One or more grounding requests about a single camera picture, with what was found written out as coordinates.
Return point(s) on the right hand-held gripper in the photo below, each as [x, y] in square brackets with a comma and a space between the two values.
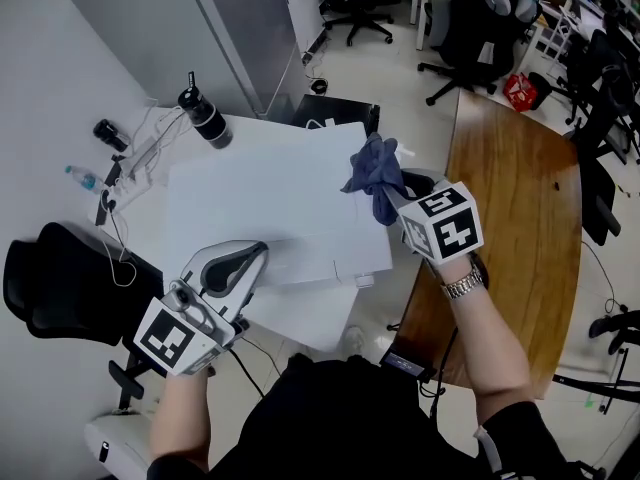
[445, 223]

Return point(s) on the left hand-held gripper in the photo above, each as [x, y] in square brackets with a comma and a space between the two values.
[170, 335]

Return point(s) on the dark blue cloth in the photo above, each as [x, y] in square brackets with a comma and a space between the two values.
[375, 168]

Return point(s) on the large white box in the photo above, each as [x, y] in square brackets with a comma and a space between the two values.
[260, 193]

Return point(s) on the person's right forearm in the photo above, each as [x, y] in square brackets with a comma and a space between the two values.
[490, 348]

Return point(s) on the person's left forearm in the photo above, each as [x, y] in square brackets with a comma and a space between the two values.
[177, 418]

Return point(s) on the brown wooden table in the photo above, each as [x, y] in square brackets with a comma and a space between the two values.
[510, 193]

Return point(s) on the black computer case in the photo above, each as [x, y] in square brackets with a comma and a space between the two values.
[335, 113]

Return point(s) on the silver wristwatch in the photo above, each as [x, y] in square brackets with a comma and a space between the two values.
[462, 285]

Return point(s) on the black smartphone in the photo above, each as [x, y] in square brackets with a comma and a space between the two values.
[105, 208]

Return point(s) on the person's white shoe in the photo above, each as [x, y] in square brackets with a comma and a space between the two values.
[353, 340]

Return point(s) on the grey power strip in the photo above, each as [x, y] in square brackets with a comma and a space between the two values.
[145, 155]

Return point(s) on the red bag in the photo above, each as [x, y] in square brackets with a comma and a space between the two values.
[520, 93]

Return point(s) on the large black drinking bottle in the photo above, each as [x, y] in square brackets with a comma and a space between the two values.
[207, 118]

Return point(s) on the black high-back office chair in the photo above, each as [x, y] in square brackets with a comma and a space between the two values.
[65, 278]

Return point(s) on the black office chair with jacket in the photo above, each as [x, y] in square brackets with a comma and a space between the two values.
[475, 33]

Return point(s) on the clear plastic water bottle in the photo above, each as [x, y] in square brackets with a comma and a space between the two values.
[85, 179]

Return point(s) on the black device with screen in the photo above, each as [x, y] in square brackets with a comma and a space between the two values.
[405, 365]

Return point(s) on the small black tumbler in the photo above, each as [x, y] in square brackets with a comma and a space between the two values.
[111, 135]

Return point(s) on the person's black clothes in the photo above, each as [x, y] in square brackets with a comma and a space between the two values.
[340, 418]

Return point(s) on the black mesh office chair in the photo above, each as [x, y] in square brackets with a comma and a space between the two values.
[605, 118]

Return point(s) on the white rounded appliance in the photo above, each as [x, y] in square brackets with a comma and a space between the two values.
[120, 448]

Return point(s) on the black tripod stand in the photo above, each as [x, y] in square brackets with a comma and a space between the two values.
[600, 385]

